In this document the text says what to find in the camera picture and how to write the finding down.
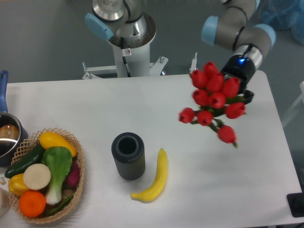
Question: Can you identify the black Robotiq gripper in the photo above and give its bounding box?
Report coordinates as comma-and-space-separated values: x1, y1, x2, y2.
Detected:
221, 55, 256, 105

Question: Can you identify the red tulip bouquet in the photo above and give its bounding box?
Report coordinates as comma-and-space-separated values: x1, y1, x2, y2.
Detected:
179, 62, 246, 148

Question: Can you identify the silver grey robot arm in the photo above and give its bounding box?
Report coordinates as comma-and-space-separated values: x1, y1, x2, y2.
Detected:
201, 0, 276, 104

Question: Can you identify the dark grey ribbed vase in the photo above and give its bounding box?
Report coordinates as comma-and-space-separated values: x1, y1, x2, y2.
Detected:
111, 132, 145, 181

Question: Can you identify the blue plastic bag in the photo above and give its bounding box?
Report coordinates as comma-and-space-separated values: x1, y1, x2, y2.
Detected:
259, 0, 304, 44

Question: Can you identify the black device at table edge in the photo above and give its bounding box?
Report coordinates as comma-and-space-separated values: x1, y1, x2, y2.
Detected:
286, 192, 304, 218

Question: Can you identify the yellow banana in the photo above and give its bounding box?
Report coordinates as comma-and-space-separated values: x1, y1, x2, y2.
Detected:
130, 148, 168, 203

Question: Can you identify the purple sweet potato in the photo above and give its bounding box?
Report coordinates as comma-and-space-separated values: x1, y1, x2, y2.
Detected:
65, 160, 80, 188

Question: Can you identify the green bok choy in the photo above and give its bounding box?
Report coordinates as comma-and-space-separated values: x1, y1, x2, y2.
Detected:
41, 146, 72, 205

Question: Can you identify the yellow squash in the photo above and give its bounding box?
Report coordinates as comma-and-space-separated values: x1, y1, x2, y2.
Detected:
39, 132, 77, 157

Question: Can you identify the dark green cucumber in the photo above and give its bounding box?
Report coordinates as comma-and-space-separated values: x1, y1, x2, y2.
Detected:
4, 143, 45, 179

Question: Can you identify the woven wicker basket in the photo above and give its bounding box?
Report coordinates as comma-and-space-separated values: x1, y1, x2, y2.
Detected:
5, 128, 85, 224

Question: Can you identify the green chili pepper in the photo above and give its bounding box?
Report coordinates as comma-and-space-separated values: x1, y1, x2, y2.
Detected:
45, 195, 74, 217

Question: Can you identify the white round radish slice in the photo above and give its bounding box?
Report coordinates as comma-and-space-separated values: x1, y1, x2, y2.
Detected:
23, 163, 51, 190

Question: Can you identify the orange fruit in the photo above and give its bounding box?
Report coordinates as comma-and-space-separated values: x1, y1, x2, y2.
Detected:
19, 191, 46, 218

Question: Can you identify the yellow bell pepper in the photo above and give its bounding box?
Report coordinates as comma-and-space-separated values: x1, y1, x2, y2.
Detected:
9, 173, 30, 196

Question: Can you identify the white garlic clove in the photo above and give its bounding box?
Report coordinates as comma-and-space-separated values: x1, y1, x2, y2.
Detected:
0, 177, 6, 185

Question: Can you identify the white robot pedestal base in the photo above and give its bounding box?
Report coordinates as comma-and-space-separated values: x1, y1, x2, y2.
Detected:
85, 0, 168, 78

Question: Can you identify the blue handled saucepan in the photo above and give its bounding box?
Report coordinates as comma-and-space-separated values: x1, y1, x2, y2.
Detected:
0, 70, 28, 167

